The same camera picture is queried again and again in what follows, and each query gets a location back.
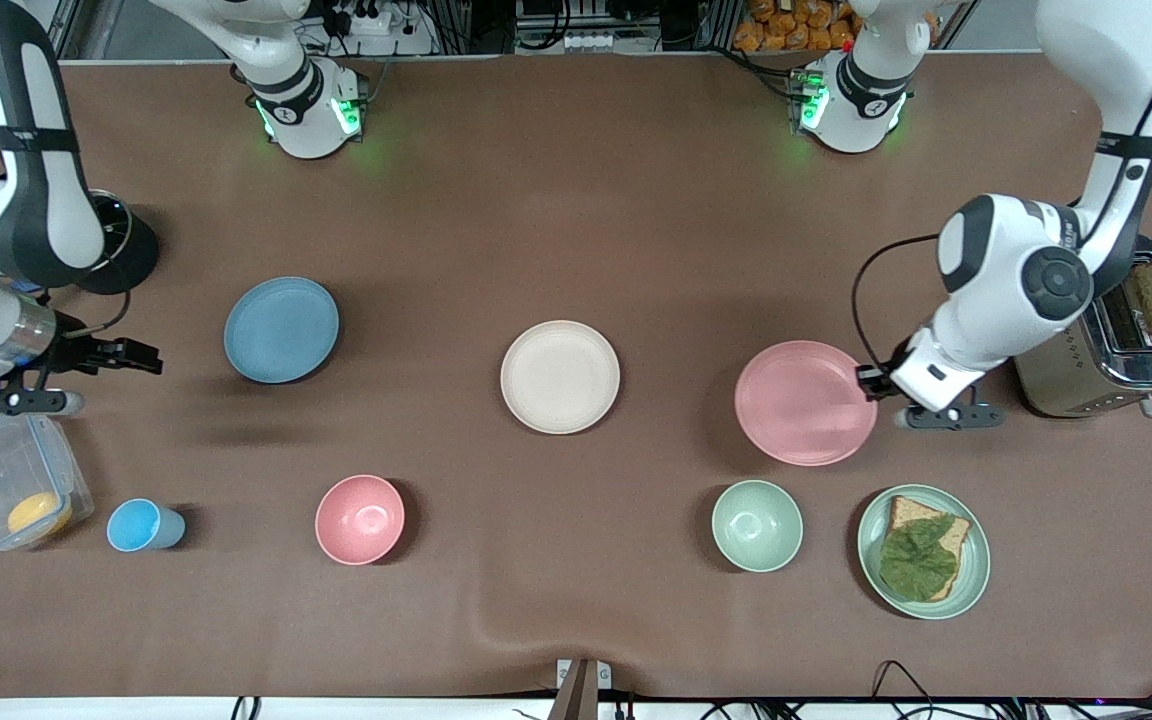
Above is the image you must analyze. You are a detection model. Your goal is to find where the pink plate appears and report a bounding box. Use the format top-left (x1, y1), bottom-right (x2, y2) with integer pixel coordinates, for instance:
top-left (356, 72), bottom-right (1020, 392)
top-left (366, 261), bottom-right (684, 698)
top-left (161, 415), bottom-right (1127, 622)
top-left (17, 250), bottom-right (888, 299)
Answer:
top-left (734, 340), bottom-right (879, 468)

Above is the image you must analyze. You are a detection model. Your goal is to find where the blue plate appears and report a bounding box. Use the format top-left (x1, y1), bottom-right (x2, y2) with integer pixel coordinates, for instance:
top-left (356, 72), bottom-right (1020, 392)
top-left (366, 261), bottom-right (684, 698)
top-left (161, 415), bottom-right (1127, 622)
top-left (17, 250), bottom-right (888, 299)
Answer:
top-left (224, 276), bottom-right (341, 385)

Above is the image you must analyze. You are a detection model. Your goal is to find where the bread slice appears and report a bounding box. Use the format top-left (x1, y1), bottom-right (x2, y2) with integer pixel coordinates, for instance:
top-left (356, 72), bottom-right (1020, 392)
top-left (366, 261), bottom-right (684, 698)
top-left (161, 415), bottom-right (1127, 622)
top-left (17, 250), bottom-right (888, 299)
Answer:
top-left (886, 495), bottom-right (973, 601)

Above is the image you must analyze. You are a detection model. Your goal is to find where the glass lid with blue knob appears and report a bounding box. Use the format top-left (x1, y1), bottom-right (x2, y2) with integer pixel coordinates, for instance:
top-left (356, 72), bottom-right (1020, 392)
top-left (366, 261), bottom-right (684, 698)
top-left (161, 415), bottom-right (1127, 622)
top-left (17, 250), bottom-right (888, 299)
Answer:
top-left (96, 193), bottom-right (133, 263)

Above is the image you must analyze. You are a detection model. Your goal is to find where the yellow round fruit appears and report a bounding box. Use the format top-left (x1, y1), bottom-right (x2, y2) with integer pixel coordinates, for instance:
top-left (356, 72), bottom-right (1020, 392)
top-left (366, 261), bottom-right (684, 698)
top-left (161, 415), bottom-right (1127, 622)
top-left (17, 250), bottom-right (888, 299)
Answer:
top-left (6, 492), bottom-right (74, 542)

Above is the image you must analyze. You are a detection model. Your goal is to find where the blue cup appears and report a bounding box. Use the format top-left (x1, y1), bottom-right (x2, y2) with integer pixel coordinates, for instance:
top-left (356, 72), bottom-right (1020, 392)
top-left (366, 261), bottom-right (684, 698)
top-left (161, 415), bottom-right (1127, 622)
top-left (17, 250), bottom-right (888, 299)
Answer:
top-left (106, 498), bottom-right (187, 553)

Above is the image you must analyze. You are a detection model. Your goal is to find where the green lettuce leaf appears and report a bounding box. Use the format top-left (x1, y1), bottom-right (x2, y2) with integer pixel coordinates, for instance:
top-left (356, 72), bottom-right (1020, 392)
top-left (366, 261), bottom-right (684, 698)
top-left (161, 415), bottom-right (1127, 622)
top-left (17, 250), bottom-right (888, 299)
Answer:
top-left (879, 515), bottom-right (959, 603)

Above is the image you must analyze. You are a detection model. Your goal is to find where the green bowl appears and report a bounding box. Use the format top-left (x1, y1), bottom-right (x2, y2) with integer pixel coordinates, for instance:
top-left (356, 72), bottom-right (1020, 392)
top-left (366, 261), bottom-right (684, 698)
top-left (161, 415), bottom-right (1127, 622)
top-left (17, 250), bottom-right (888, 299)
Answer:
top-left (711, 480), bottom-right (804, 574)

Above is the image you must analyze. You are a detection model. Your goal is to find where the green plate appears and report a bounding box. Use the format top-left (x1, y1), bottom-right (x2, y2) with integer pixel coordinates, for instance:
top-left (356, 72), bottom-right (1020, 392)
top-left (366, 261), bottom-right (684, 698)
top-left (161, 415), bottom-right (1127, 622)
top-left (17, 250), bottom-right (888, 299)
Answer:
top-left (857, 484), bottom-right (992, 621)

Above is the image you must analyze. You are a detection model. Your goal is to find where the beige and chrome toaster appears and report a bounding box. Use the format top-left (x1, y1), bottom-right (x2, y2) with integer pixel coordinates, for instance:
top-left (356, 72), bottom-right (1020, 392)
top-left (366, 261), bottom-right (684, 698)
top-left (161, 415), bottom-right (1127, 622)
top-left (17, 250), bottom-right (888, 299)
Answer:
top-left (1014, 235), bottom-right (1152, 419)

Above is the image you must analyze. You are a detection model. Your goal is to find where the pink bowl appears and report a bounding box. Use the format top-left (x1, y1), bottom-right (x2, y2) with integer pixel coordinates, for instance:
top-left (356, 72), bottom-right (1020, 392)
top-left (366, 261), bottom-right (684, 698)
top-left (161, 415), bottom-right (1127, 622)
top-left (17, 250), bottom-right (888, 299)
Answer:
top-left (315, 474), bottom-right (406, 567)

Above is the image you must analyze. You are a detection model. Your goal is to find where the beige plate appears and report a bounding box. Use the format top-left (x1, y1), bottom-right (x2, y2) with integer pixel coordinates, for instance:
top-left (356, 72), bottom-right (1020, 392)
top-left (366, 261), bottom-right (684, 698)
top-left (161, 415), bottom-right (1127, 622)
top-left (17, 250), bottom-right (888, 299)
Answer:
top-left (499, 320), bottom-right (622, 436)

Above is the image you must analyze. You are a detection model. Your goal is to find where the brown table cloth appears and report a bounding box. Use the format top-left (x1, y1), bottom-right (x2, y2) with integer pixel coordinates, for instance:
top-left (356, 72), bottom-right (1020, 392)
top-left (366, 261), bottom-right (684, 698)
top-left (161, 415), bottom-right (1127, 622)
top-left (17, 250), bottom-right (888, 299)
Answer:
top-left (0, 50), bottom-right (1152, 701)

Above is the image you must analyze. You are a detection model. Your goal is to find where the white power strip with plugs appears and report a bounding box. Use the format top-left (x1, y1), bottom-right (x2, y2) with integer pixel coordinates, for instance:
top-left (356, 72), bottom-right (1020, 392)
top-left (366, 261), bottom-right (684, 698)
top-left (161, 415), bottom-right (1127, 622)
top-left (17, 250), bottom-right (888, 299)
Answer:
top-left (336, 0), bottom-right (399, 37)

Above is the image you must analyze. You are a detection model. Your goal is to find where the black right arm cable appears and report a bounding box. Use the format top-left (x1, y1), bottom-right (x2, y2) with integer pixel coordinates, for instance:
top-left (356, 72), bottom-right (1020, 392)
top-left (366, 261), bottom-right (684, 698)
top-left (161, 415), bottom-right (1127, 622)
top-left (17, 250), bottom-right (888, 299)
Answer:
top-left (36, 288), bottom-right (133, 343)

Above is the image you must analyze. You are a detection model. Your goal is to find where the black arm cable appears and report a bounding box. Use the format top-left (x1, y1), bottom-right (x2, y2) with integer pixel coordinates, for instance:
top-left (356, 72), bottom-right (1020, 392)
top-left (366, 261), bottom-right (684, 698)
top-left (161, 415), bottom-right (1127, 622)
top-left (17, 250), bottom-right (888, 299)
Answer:
top-left (36, 288), bottom-right (133, 343)
top-left (850, 0), bottom-right (1152, 373)

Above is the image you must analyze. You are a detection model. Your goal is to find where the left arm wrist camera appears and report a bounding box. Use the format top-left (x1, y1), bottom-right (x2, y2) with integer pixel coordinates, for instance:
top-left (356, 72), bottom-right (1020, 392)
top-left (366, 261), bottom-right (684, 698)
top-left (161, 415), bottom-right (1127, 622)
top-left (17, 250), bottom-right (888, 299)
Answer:
top-left (894, 399), bottom-right (1007, 432)

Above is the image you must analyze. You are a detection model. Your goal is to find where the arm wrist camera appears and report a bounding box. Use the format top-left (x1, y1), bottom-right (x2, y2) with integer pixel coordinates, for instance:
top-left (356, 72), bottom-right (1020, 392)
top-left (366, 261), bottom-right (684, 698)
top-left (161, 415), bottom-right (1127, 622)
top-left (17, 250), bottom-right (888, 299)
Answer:
top-left (0, 388), bottom-right (87, 418)
top-left (894, 399), bottom-right (1007, 432)

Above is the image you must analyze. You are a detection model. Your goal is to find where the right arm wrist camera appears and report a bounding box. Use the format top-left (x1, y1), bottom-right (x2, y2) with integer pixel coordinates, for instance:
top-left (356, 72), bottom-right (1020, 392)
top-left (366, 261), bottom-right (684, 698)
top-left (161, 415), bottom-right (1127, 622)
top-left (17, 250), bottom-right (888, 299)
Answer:
top-left (0, 388), bottom-right (87, 418)

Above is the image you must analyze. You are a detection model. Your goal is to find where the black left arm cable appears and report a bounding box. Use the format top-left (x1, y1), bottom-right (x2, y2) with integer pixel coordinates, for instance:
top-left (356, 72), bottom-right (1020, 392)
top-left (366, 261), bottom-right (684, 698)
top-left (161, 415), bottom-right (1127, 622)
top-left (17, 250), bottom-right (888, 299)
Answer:
top-left (850, 0), bottom-right (1152, 373)

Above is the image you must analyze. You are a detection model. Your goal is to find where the black pot with blue handle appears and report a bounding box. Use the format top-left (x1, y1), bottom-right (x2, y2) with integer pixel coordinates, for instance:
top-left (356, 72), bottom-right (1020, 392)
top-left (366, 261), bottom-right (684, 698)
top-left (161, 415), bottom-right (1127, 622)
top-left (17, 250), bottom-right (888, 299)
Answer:
top-left (76, 190), bottom-right (162, 297)

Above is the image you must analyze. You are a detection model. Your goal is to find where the black looped floor cable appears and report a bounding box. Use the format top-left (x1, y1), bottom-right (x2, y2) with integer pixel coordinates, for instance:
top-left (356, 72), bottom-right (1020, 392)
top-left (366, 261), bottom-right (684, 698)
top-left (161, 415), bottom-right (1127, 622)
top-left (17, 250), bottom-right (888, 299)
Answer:
top-left (870, 659), bottom-right (939, 720)

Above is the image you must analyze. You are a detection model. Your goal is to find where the aluminium frame profile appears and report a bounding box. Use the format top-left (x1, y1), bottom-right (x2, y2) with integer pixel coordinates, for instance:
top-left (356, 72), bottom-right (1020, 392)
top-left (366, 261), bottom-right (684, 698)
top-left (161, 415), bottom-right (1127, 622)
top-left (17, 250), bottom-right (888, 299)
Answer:
top-left (41, 0), bottom-right (89, 63)

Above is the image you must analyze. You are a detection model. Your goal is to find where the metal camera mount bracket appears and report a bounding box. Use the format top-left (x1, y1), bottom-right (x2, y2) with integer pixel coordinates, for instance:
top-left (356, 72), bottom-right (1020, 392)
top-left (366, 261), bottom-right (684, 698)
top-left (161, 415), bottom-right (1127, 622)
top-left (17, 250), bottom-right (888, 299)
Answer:
top-left (554, 657), bottom-right (613, 720)

